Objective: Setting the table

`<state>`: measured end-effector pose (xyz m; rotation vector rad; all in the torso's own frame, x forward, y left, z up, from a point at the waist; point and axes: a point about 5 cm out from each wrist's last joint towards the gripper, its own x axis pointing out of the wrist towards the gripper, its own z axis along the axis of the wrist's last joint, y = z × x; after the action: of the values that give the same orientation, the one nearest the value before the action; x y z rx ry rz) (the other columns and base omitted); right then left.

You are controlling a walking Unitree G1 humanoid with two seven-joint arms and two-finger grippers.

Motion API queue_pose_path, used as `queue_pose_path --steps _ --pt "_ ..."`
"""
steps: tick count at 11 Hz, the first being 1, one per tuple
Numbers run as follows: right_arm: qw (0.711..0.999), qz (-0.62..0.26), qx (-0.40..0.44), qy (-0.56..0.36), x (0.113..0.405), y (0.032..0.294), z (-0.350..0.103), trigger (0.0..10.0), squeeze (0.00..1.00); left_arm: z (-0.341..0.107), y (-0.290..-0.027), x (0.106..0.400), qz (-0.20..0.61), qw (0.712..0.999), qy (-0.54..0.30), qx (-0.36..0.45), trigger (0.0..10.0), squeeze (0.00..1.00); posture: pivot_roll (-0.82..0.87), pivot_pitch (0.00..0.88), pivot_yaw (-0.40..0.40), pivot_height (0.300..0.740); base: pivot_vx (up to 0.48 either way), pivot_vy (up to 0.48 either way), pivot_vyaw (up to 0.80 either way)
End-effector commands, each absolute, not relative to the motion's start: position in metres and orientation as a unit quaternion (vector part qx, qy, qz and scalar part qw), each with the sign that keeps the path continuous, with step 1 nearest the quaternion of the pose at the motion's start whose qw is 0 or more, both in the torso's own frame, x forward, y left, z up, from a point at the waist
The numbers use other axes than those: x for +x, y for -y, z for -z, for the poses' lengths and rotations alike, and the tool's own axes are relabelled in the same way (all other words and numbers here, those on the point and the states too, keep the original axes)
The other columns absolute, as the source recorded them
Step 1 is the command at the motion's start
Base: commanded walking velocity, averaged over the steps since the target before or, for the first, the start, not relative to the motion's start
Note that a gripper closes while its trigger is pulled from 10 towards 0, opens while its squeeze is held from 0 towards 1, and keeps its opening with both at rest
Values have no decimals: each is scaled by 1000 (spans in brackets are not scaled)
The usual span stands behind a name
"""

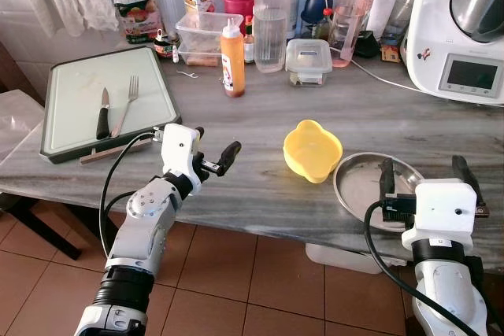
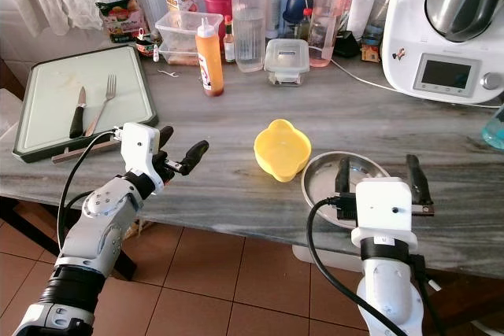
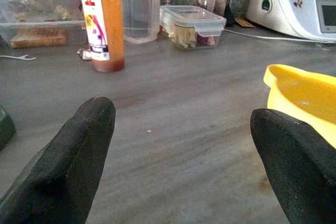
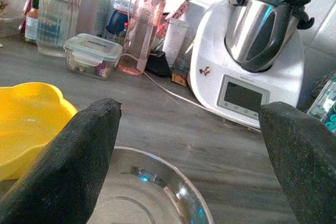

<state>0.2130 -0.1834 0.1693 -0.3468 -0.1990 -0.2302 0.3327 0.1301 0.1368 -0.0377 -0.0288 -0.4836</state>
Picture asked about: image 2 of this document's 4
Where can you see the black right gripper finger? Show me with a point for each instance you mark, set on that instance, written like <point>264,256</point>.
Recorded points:
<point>342,177</point>
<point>416,169</point>

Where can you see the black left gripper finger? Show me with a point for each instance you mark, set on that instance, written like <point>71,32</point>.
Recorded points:
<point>166,138</point>
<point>195,156</point>

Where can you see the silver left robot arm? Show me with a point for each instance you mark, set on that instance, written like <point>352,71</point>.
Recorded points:
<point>102,222</point>

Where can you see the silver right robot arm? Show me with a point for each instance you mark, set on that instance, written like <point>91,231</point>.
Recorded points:
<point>394,297</point>

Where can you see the round steel plate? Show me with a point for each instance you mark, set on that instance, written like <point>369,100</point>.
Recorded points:
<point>319,186</point>

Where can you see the white plastic box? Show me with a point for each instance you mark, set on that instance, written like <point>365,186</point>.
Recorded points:
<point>323,259</point>

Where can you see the yellow plastic bowl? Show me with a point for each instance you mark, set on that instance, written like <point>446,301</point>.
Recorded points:
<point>283,167</point>

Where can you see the white floss pick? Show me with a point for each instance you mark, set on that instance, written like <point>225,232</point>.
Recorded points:
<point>168,74</point>

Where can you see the white plastic chair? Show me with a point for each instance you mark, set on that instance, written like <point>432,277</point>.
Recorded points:
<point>6,116</point>

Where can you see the steel fork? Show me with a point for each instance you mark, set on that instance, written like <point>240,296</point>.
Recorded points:
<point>109,88</point>

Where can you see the orange sauce squeeze bottle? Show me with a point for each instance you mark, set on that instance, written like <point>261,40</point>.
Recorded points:
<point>210,60</point>

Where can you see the clear teal water bottle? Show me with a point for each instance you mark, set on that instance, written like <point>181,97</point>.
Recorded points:
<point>496,127</point>

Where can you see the small dark jar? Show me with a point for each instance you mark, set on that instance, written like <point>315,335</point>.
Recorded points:
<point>146,46</point>

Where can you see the wooden strip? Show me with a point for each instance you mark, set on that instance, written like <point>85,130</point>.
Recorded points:
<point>71,155</point>

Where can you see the clear open plastic container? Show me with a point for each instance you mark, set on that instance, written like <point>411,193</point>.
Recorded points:
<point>175,37</point>

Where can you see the small hot sauce bottle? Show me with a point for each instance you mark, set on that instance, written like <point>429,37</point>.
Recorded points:
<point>228,45</point>

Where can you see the small house figurine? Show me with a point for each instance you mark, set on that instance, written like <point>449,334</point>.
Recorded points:
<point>370,53</point>

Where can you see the green rimmed cutting board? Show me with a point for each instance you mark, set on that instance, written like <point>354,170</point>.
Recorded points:
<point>55,76</point>

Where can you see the clear bottle orange cap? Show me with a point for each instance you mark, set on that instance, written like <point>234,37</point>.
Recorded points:
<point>250,37</point>

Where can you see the small black object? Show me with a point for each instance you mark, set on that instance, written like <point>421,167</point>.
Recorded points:
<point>346,45</point>

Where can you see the white kitchen cooking appliance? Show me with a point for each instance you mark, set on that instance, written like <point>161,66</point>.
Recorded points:
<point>402,37</point>

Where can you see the small clear lidded container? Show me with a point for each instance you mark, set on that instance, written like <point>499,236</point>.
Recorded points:
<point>286,57</point>

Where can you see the clear bag of food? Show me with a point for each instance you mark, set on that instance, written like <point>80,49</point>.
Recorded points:
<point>118,13</point>

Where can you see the pink clear drinking bottle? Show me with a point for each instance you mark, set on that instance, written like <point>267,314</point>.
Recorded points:
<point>327,29</point>

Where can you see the blue and clear container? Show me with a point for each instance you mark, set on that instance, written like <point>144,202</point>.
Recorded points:
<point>295,9</point>

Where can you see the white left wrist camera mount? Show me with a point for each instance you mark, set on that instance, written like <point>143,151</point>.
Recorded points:
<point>138,147</point>

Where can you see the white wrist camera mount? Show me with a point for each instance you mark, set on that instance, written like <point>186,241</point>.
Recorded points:
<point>138,147</point>
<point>386,210</point>

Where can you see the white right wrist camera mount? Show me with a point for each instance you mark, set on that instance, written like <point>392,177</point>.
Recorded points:
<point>386,210</point>

